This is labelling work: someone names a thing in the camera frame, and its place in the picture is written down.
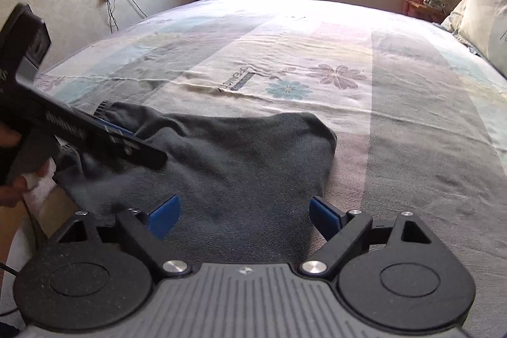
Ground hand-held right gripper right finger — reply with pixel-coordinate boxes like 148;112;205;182
298;196;433;278

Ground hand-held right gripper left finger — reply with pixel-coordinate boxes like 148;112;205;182
48;195;191;278

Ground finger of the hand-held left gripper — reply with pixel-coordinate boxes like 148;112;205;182
94;119;134;137
90;126;167;169

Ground black pants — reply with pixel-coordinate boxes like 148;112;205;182
53;101;338;267

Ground person's left hand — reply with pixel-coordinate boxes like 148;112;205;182
0;126;52;209

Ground bed with patchwork sheet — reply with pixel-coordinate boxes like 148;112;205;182
24;0;507;338

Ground person's dark knit clothing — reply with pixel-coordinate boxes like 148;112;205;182
0;316;18;338

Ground wooden nightstand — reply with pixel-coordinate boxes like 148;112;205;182
404;0;450;24

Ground flat pale pillow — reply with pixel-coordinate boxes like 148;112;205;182
440;0;470;35

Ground grey bundle on nightstand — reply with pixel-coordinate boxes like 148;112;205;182
423;0;452;12

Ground beige printed pillow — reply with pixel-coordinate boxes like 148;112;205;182
457;0;507;81

